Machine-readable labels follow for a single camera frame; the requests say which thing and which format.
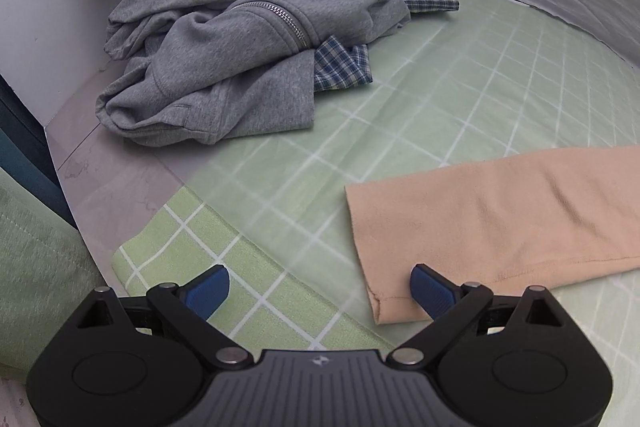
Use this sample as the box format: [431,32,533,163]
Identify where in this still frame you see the beige long-sleeve garment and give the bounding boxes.
[345,146,639,324]

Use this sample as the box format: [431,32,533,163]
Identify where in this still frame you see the green towel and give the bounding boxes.
[0,172,104,383]

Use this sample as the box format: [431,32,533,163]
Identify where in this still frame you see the green checkered bed sheet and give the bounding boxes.
[110,0,640,427]

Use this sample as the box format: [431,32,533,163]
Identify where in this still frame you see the dark blue cloth edge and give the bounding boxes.
[0,78,77,228]

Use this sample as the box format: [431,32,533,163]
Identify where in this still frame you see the grey zip hoodie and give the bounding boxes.
[96,0,410,147]

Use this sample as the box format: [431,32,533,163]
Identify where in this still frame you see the blue plaid shirt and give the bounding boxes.
[314,0,460,92]

